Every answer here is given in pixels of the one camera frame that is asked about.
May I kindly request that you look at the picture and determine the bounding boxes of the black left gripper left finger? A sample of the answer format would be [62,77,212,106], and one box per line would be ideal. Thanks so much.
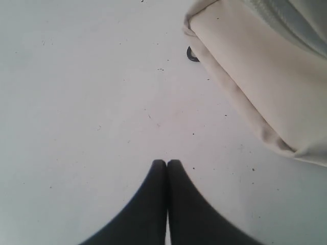
[82,160,168,244]

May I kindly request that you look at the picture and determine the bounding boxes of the cream duffel bag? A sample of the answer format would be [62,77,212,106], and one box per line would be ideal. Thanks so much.
[183,1,326,166]

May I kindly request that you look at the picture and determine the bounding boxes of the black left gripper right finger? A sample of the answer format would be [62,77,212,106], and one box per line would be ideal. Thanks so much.
[167,160,260,245]

